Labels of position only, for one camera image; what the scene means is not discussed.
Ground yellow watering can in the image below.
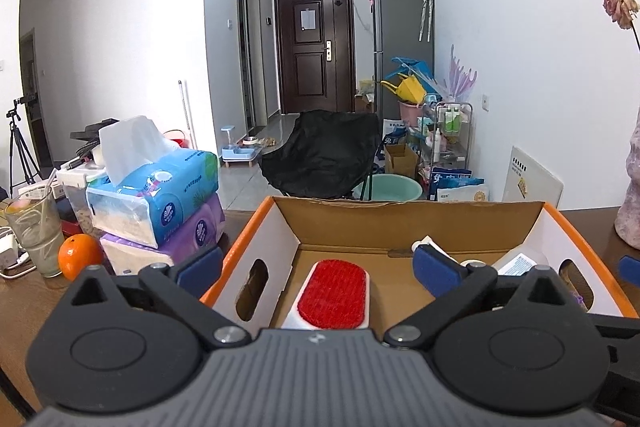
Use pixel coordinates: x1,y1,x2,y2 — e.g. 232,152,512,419
380,76,426,104

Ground glass cup with straw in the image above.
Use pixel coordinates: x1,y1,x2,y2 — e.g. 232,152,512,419
2,186,66,279

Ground clear food container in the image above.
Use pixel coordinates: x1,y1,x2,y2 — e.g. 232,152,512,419
55,167,109,239

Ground red cardboard box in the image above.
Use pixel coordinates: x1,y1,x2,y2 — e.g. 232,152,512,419
200,195,639,344

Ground translucent plastic bottle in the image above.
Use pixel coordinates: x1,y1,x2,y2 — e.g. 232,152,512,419
491,252,587,310

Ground white board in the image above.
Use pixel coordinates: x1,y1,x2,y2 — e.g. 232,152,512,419
502,146,565,210

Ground white folded umbrella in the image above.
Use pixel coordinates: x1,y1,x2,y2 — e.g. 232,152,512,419
418,0,434,43

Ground dark brown door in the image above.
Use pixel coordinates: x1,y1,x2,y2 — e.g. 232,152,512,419
273,0,356,116

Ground blue pet feeder stand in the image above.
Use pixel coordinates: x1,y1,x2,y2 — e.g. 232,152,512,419
221,126,261,168

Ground black camera tripod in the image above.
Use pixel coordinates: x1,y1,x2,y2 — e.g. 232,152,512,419
5,94,44,198

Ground red and white lint brush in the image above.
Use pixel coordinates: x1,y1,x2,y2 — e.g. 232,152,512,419
281,259,371,331

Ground textured pink vase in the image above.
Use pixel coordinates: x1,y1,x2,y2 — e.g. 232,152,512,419
614,107,640,251

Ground grey refrigerator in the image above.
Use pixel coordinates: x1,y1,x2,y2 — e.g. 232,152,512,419
371,0,435,124

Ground pink bucket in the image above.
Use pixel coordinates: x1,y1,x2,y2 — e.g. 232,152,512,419
398,99,426,126

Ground white printed bag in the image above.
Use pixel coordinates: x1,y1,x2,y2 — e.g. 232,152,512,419
437,179,490,203

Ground small white bottle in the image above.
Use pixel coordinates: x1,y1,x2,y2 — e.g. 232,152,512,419
411,235,461,264

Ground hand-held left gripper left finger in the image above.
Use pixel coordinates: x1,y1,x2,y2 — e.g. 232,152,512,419
64,245,252,350

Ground orange fruit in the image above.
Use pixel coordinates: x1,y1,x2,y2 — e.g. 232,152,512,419
57,234,105,282

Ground white power adapter with cables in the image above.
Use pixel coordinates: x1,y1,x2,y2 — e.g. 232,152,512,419
0,227,42,281

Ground blue and white bag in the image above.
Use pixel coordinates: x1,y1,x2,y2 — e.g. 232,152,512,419
428,167,474,200

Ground small brown cardboard box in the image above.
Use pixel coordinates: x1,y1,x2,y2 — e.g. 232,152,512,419
383,143,420,180

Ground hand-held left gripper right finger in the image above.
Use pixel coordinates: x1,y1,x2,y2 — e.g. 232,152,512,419
384,245,573,350

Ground green plastic basin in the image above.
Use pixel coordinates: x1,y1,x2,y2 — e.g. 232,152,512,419
352,173,424,203

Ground purple tissue pack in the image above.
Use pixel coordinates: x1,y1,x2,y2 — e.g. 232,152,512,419
100,194,226,279

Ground blue tissue pack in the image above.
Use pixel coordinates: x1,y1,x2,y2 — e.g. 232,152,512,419
86,116,220,251

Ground black folding chair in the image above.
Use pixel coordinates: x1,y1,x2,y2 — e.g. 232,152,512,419
258,109,382,200

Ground black device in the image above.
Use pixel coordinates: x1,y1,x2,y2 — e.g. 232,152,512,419
69,119,122,158

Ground metal storage rack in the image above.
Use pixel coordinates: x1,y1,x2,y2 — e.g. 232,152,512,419
419,94,474,188

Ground white mop handle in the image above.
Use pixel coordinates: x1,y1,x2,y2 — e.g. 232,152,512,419
178,80,194,148

